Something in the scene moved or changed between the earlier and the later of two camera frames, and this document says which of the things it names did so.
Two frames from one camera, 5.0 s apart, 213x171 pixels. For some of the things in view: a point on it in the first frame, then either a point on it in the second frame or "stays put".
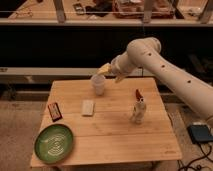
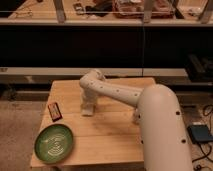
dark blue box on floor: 199,133 stays put
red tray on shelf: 134,9 stays put
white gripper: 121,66 to 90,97
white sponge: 87,107 stays put
